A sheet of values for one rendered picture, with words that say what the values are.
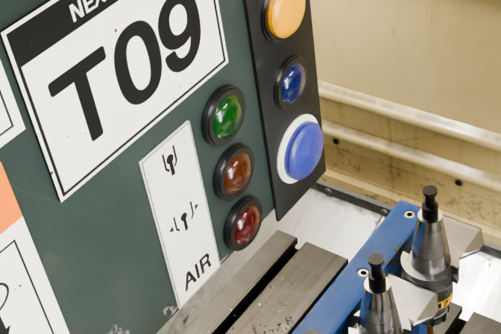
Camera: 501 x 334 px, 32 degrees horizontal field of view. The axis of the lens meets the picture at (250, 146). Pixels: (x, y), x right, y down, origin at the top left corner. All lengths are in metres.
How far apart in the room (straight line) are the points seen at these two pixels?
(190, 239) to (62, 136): 0.10
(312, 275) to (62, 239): 1.10
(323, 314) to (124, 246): 0.59
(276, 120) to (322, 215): 1.19
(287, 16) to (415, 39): 0.93
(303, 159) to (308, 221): 1.18
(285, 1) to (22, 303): 0.16
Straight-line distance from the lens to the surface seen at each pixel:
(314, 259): 1.43
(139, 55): 0.32
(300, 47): 0.41
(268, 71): 0.39
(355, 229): 1.56
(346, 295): 0.94
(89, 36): 0.30
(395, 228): 1.00
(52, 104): 0.30
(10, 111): 0.28
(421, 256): 0.94
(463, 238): 1.01
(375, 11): 1.32
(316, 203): 1.61
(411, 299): 0.94
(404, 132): 1.42
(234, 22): 0.36
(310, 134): 0.42
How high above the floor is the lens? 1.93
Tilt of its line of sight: 38 degrees down
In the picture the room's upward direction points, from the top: 9 degrees counter-clockwise
